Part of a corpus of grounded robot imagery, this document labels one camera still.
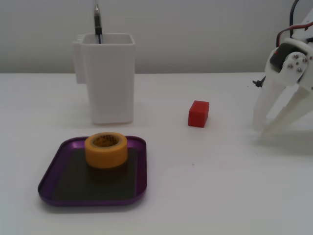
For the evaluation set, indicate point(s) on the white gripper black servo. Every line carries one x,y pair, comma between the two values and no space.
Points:
294,64

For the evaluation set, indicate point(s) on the red cube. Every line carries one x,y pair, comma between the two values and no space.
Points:
198,115

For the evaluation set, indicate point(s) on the purple metal tray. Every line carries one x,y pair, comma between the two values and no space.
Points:
61,201

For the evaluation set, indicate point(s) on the white plastic pen holder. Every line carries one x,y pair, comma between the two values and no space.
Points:
110,85

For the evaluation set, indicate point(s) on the yellow masking tape roll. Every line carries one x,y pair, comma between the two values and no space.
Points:
105,157

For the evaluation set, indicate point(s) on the black ballpoint pen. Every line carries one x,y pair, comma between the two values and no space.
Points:
97,22

